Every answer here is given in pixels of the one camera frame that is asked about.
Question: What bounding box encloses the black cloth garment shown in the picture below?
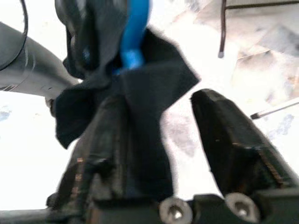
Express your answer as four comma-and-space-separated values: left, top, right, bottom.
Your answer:
54, 0, 202, 202

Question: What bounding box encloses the silver metal drying rack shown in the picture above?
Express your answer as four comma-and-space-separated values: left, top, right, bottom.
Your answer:
249, 97, 299, 119

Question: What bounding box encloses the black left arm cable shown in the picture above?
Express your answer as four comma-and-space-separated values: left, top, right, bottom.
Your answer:
19, 0, 29, 51

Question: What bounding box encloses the blue plastic hanger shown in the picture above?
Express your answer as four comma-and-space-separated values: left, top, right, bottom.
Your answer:
113, 0, 153, 76

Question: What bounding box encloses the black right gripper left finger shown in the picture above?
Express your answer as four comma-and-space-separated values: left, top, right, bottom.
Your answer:
46, 94, 131, 210

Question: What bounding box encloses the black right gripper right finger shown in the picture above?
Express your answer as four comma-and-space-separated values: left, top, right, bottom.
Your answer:
190, 88, 298, 195

